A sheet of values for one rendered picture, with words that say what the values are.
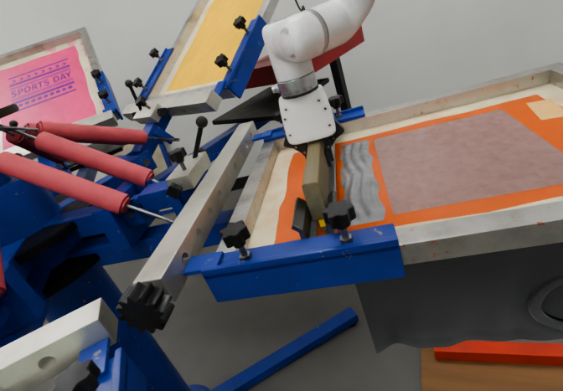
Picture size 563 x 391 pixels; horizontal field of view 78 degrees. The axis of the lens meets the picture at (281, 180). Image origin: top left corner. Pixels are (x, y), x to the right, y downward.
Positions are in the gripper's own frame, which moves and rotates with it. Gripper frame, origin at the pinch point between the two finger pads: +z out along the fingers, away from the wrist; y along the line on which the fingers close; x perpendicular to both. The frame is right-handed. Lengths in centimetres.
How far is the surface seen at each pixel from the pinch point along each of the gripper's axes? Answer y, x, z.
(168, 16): -107, 200, -49
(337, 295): -20, 57, 102
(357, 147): 7.9, 13.2, 5.6
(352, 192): 5.5, -8.1, 5.2
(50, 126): -69, 11, -22
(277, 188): -11.9, 1.6, 6.1
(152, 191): -40.1, -2.3, -2.5
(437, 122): 28.1, 17.9, 6.0
